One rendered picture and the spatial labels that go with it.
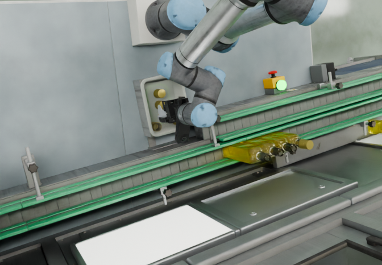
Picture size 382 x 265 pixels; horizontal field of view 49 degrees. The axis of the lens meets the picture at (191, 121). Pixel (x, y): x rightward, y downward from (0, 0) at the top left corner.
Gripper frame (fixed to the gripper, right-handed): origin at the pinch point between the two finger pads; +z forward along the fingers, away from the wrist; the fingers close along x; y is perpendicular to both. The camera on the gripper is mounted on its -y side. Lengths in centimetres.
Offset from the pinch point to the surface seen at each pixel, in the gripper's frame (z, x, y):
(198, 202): -17.7, 1.4, -30.0
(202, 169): -10.8, -5.8, -21.3
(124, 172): -10.4, 22.9, -13.4
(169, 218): -22.1, 14.7, -30.0
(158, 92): 2.5, -0.2, 9.2
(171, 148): -3.1, 1.4, -12.0
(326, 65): 0, -83, 3
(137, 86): 4.1, 6.8, 13.2
